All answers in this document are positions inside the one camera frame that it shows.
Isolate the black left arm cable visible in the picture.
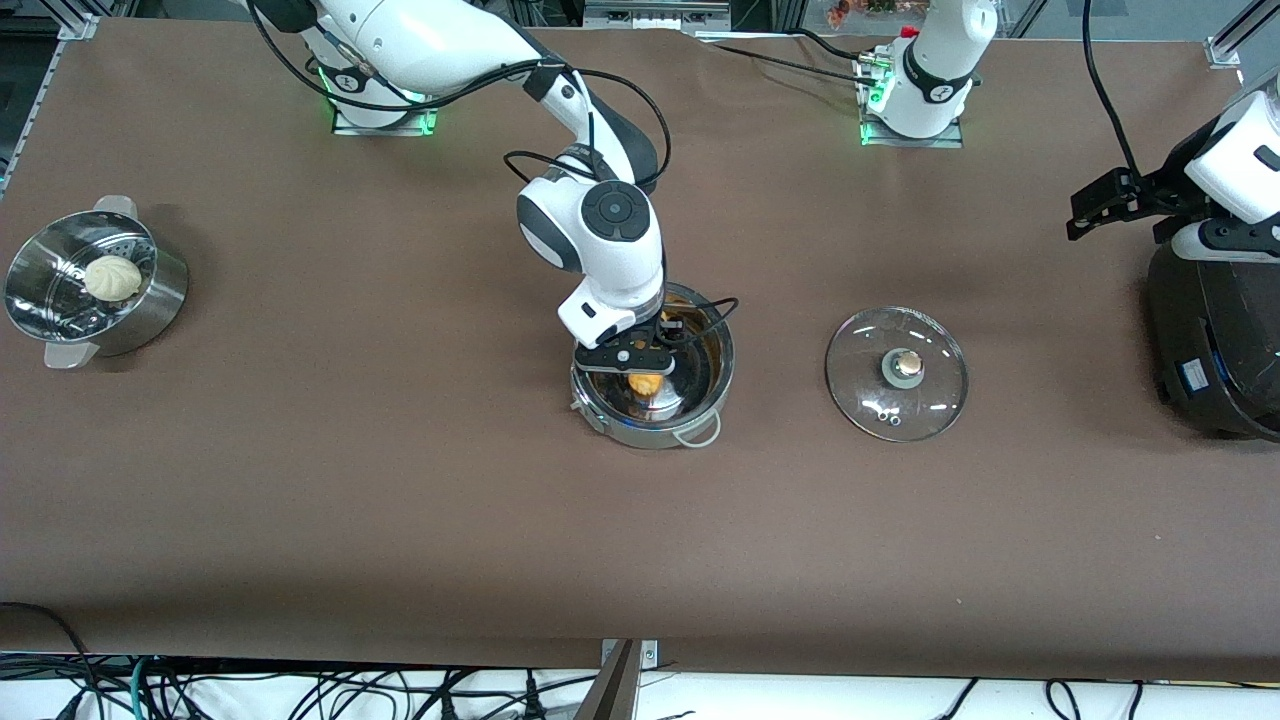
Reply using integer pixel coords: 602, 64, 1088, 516
1082, 0, 1146, 176

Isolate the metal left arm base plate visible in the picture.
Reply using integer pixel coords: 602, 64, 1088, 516
860, 60, 966, 150

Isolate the steel steamer pot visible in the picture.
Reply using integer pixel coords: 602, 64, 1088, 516
3, 195, 191, 371

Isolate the aluminium frame profile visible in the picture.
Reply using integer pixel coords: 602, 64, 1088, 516
1205, 0, 1280, 69

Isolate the grey power strip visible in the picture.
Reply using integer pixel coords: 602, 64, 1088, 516
583, 0, 732, 31

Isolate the white steamed bun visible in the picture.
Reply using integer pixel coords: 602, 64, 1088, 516
83, 254, 144, 304

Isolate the black rice cooker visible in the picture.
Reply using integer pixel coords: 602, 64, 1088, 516
1145, 245, 1280, 443

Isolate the black base cable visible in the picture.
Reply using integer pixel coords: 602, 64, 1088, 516
785, 27, 886, 67
698, 38, 873, 87

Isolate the glass pot lid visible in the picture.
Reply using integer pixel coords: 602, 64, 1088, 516
825, 306, 970, 443

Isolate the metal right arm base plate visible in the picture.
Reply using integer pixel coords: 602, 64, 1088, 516
333, 95, 442, 137

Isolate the stainless steel pot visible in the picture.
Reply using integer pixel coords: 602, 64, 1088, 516
568, 283, 736, 449

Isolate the brown table cover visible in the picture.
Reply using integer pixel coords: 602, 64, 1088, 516
0, 18, 1280, 683

